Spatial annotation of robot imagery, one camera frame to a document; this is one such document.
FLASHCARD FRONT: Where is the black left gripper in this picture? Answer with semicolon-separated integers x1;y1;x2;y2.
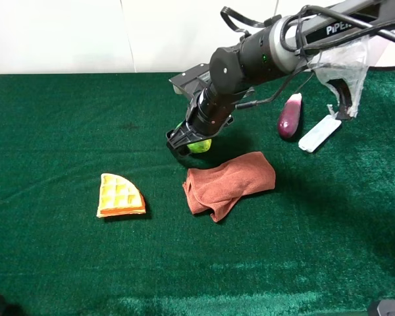
166;111;234;159

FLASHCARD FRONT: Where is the green yellow ball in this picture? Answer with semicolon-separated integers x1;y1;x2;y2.
169;121;212;154

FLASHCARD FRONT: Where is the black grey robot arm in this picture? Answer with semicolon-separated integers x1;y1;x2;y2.
166;1;395;155

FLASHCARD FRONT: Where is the brown folded towel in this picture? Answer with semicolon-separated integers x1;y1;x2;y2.
182;151;276;223

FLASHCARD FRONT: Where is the yellow orange waffle toy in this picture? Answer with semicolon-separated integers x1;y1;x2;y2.
96;173;146;218

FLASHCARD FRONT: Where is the purple toy eggplant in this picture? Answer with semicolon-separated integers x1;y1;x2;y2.
277;93;302;139

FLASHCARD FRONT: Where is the white rectangular tag box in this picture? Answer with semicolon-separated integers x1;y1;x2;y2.
298;115;342;153

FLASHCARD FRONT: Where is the green felt table mat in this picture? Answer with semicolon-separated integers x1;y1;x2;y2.
0;72;395;315

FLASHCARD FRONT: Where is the clear plastic wrap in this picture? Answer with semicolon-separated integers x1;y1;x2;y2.
308;36;369;120

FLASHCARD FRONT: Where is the black wrist camera mount plate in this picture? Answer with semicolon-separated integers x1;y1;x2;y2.
169;63;211;101

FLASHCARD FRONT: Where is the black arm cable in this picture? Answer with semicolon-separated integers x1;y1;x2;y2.
219;5;395;110

